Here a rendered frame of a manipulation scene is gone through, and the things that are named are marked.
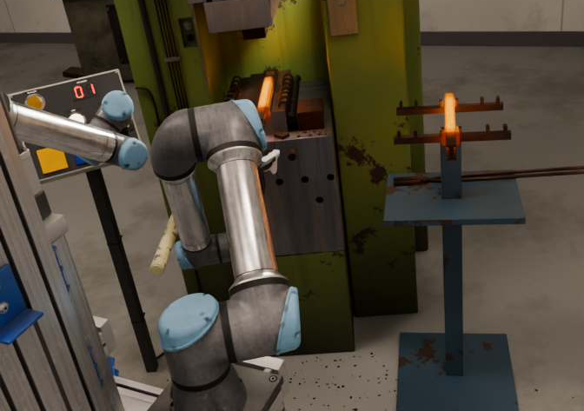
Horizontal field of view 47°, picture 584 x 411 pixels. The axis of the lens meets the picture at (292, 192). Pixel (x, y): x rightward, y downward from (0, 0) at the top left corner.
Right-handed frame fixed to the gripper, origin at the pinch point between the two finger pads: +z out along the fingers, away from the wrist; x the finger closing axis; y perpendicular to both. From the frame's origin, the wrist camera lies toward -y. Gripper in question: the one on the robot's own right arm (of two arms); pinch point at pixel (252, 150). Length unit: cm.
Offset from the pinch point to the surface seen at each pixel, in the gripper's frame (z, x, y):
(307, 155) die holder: 24.7, 13.3, 15.0
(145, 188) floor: 180, -99, 100
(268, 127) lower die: 30.7, 1.5, 6.1
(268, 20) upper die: 30.7, 6.3, -28.9
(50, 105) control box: 16, -62, -15
